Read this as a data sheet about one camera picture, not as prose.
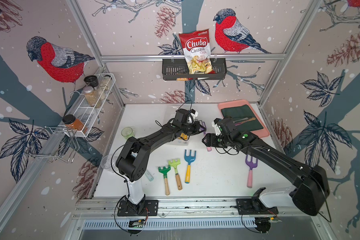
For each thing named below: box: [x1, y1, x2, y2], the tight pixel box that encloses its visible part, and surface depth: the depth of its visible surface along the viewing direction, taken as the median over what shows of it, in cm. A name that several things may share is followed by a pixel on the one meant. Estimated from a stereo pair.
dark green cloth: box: [221, 104, 264, 133], surface depth 116 cm
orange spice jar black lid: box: [62, 114, 88, 134], surface depth 62 cm
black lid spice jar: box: [83, 75, 100, 90], surface depth 76 cm
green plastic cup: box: [121, 127, 135, 140], surface depth 100 cm
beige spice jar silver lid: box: [83, 86, 102, 108], surface depth 74 cm
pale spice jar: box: [100, 75, 112, 91], surface depth 87 cm
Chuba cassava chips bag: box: [178, 29, 216, 75], surface depth 85 cm
